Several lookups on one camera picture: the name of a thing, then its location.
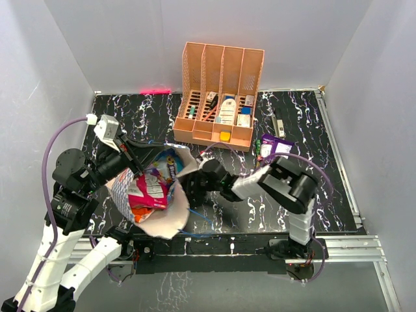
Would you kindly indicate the black grey stapler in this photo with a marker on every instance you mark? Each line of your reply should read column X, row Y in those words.
column 278, row 125

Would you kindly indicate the white label bottle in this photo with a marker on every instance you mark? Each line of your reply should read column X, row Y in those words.
column 227, row 112

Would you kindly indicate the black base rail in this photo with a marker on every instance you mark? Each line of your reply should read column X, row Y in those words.
column 223, row 252

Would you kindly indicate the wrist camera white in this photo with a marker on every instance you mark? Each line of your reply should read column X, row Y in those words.
column 106, row 130
column 202, row 159

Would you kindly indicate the pink marker strip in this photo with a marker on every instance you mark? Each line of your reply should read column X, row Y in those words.
column 145, row 91

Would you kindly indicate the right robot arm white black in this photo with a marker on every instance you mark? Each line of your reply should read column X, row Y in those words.
column 288, row 185

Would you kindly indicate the colourful candy packet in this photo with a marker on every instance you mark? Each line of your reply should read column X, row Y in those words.
column 166, row 166

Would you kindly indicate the green snack packet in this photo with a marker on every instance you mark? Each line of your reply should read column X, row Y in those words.
column 258, row 157

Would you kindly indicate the pink snack packet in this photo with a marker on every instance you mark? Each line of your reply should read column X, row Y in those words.
column 148, row 191

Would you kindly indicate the peach desk organizer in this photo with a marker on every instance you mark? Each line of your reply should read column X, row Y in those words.
column 211, row 74

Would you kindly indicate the green white glue stick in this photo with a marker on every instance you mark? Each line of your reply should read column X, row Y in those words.
column 191, row 112

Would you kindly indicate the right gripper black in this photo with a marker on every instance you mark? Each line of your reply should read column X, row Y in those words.
column 193, row 190

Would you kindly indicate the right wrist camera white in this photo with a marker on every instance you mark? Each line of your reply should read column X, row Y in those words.
column 202, row 159

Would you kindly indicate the orange snack packet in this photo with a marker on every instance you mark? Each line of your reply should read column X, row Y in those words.
column 142, row 213

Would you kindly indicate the white small box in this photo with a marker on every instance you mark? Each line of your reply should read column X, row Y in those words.
column 244, row 120

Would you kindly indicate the checkered paper bag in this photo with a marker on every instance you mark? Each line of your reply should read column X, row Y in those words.
column 163, row 223

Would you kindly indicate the red pen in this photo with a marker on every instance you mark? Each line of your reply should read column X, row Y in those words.
column 212, row 112

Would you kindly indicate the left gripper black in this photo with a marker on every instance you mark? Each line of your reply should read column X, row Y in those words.
column 142, row 155

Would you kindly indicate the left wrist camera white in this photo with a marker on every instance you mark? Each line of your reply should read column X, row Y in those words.
column 106, row 130

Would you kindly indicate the purple snack packet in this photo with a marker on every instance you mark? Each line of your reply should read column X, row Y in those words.
column 271, row 144

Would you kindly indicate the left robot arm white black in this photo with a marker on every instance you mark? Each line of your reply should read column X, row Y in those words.
column 48, row 286

